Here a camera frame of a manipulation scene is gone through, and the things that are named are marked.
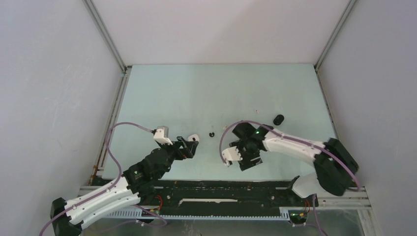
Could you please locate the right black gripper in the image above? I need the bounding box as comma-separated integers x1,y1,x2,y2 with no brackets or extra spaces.
230,139,263,171

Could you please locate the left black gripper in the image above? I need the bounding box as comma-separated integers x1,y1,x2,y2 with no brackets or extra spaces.
156,136,198,178

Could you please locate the white earbud charging case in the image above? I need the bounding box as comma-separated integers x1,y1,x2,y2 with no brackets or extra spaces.
187,134,200,142

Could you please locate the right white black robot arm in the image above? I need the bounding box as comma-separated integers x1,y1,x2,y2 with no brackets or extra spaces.
219,120,359,206

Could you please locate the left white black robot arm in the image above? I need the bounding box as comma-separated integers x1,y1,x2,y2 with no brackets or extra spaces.
50,136,199,236

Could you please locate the black oval charging case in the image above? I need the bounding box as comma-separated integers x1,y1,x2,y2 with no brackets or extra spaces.
273,114,285,126

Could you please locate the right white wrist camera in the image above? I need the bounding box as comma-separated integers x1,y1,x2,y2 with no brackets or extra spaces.
221,147,243,166

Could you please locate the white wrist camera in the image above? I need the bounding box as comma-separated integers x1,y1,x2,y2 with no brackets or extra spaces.
153,126,173,145
221,147,243,166

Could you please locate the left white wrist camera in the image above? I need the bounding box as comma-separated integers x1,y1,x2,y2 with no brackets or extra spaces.
153,126,173,145

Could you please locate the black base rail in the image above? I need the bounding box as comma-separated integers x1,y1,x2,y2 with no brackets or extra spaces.
140,180,319,216

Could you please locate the grey cable duct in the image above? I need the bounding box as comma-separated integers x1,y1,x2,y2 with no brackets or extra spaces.
104,208,290,221

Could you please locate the left aluminium frame post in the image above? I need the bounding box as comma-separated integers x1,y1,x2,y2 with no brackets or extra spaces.
83,0,128,73

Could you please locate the aluminium frame post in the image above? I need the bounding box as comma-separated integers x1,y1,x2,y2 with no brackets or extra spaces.
83,0,128,73
314,0,358,72

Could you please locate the right aluminium frame post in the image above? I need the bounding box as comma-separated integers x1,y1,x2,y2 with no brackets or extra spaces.
314,0,358,72

